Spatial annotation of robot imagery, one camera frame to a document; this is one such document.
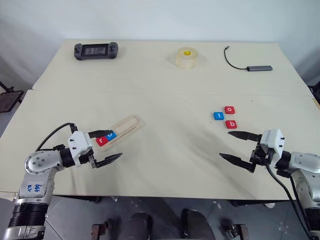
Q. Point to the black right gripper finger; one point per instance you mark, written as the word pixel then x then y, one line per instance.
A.
pixel 237 162
pixel 246 135

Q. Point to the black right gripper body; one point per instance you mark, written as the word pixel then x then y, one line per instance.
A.
pixel 262 156

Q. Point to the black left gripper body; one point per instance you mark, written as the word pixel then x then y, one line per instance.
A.
pixel 90 157

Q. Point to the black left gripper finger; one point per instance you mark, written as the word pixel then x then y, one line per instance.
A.
pixel 108 160
pixel 101 133

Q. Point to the red letter tile b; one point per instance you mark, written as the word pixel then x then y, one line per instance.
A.
pixel 231 124

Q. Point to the red letter tile o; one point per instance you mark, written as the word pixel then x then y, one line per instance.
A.
pixel 230 109

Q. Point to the blue letter tile t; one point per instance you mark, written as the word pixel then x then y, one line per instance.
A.
pixel 219 116

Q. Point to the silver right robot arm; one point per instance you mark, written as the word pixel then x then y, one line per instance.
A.
pixel 305 160

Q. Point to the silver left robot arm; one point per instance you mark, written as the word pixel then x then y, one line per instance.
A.
pixel 37 162

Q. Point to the wooden letter tray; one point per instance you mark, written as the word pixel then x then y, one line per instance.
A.
pixel 130 123

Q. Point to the dark rounded shape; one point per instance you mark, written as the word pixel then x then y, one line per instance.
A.
pixel 197 225
pixel 140 226

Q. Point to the dark object beside table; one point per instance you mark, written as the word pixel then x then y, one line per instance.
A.
pixel 315 92

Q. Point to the dark grey handheld game console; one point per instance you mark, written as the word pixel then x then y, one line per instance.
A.
pixel 96 51

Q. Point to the beige tape roll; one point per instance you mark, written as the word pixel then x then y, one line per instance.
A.
pixel 187 58

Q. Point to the black metal stand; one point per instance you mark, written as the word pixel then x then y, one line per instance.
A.
pixel 8 100

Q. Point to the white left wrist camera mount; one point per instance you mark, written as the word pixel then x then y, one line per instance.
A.
pixel 80 142

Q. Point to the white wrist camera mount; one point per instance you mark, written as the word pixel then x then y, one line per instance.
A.
pixel 80 142
pixel 273 140

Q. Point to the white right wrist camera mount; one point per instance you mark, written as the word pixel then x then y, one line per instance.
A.
pixel 273 140

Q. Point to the rusty metal bracket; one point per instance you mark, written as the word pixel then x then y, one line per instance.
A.
pixel 100 230
pixel 233 230

